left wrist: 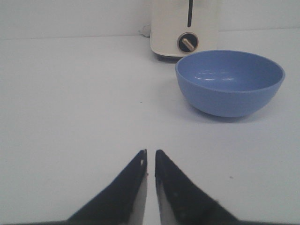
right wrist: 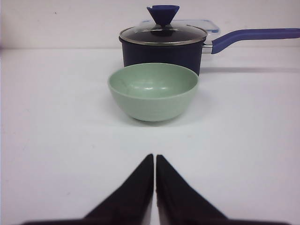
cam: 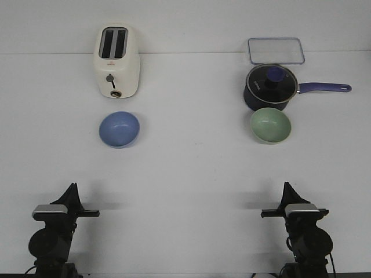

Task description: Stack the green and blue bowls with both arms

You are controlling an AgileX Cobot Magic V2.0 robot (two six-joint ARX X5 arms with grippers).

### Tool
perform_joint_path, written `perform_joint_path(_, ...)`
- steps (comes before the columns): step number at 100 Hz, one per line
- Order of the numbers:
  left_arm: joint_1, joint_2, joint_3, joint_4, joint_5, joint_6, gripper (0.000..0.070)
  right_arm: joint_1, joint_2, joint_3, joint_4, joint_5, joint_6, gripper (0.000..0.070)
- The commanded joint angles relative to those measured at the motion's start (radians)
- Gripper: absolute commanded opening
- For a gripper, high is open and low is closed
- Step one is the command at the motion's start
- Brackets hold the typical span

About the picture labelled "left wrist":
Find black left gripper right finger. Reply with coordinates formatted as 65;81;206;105
155;150;238;223

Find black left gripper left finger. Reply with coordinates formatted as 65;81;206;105
67;150;148;222

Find blue plastic bowl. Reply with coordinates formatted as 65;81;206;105
175;50;285;117

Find cream two-slot toaster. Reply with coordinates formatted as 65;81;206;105
150;0;221;60

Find white toaster power cable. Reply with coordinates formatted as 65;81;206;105
138;23;152;38

